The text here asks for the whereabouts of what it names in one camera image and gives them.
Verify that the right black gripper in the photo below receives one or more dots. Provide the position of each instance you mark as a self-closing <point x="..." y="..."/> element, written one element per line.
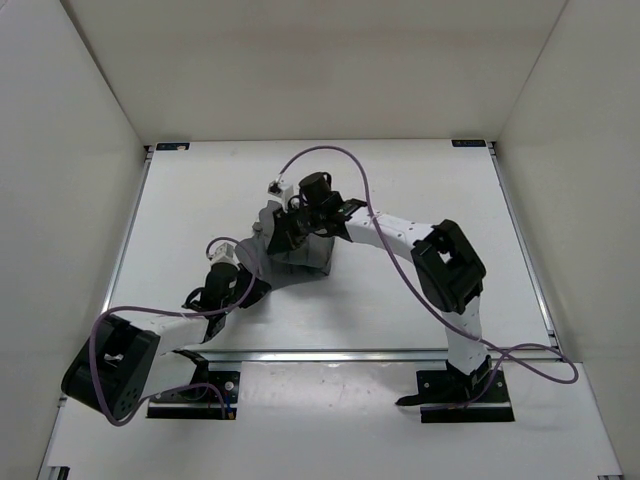
<point x="285" y="236"/>

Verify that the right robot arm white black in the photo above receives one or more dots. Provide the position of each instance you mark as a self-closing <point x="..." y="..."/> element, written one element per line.
<point x="449" y="271"/>

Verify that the aluminium front rail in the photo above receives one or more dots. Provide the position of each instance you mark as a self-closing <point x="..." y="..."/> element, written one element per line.
<point x="326" y="356"/>

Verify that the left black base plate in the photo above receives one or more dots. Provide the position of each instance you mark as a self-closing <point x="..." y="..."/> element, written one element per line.
<point x="202" y="403"/>

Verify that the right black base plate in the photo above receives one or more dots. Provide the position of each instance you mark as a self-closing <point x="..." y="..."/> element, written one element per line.
<point x="441" y="399"/>

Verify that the grey pleated skirt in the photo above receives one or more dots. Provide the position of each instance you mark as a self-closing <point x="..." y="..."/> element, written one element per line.
<point x="310" y="262"/>

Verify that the blue corner label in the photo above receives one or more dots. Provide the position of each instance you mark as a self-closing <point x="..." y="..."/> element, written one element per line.
<point x="468" y="143"/>
<point x="172" y="146"/>

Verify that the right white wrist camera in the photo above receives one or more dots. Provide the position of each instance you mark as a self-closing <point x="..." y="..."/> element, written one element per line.
<point x="281" y="190"/>

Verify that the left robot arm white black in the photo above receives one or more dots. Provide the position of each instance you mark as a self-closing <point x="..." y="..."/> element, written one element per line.
<point x="134" y="354"/>

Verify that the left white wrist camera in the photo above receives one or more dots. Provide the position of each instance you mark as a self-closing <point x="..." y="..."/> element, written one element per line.
<point x="223" y="253"/>

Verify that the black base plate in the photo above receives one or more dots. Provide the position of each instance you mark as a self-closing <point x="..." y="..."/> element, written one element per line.
<point x="202" y="403"/>
<point x="441" y="399"/>

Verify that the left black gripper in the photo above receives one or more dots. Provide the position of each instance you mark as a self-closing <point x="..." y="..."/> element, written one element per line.
<point x="257" y="293"/>

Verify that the left blue corner label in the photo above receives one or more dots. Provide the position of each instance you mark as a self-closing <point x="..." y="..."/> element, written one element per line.
<point x="172" y="146"/>

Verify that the right blue corner label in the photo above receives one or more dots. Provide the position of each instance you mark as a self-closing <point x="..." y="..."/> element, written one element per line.
<point x="468" y="143"/>

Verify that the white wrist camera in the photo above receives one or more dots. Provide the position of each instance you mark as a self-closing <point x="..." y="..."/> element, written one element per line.
<point x="223" y="253"/>
<point x="281" y="190"/>

